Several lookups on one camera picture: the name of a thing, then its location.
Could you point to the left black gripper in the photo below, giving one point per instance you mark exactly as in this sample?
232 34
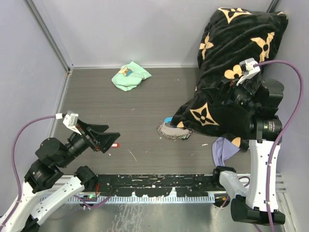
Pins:
104 140

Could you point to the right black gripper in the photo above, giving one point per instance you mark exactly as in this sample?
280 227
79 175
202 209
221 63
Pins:
231 87

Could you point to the blue handled key ring organizer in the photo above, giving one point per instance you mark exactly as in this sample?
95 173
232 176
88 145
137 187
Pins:
173 133

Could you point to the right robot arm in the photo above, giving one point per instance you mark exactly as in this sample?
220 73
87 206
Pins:
256 204

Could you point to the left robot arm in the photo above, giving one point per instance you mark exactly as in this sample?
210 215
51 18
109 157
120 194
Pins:
27 213

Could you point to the lavender cloth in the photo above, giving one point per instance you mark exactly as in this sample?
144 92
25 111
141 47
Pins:
223 149

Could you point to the black floral blanket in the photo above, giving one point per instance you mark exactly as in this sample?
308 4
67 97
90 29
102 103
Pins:
231 36

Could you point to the mint green cloth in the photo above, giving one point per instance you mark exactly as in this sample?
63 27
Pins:
130 76

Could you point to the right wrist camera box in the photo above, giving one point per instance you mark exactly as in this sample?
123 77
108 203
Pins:
249 68

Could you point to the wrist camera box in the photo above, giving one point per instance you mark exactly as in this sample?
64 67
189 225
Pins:
249 68
70 121

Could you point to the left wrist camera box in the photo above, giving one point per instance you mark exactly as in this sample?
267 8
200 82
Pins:
70 121

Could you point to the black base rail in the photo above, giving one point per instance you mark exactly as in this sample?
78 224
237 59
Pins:
155 185

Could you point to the aluminium corner post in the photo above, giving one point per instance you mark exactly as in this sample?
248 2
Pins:
45 23

